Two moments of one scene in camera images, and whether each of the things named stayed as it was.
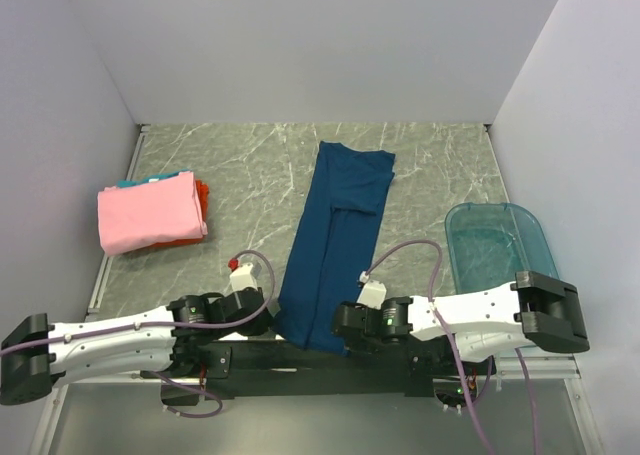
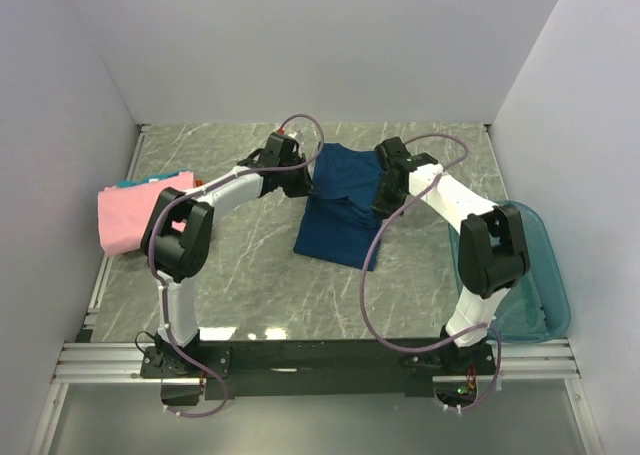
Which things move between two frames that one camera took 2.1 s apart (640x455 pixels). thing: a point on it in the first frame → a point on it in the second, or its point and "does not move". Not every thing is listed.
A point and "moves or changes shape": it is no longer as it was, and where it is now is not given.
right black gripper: [357, 345] → [380, 206]
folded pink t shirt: [136, 216] does not move
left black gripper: [262, 324] → [305, 187]
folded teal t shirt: [147, 179] does not move
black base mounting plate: [244, 369] does not move
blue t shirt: [335, 244] moves or changes shape
